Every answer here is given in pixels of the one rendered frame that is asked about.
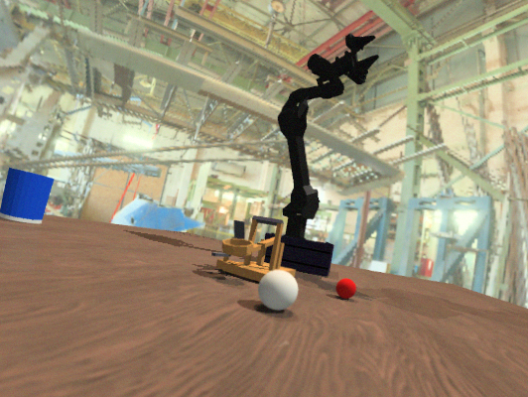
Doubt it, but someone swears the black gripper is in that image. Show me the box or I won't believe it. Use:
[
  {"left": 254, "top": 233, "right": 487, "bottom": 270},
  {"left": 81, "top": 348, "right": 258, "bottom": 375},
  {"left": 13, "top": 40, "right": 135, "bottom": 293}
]
[{"left": 333, "top": 33, "right": 378, "bottom": 84}]

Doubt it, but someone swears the red ball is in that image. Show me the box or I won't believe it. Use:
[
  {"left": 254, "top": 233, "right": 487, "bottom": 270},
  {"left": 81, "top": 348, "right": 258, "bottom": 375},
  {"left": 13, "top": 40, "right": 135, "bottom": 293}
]
[{"left": 336, "top": 278, "right": 356, "bottom": 299}]

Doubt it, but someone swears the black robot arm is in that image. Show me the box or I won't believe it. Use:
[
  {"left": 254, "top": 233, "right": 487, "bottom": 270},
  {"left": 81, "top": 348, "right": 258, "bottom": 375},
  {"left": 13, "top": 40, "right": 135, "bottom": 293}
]
[{"left": 278, "top": 54, "right": 344, "bottom": 240}]

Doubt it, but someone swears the white ball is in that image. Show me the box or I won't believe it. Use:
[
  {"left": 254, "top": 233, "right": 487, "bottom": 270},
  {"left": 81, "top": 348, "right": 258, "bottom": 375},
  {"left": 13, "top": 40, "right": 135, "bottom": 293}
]
[{"left": 258, "top": 270, "right": 298, "bottom": 310}]

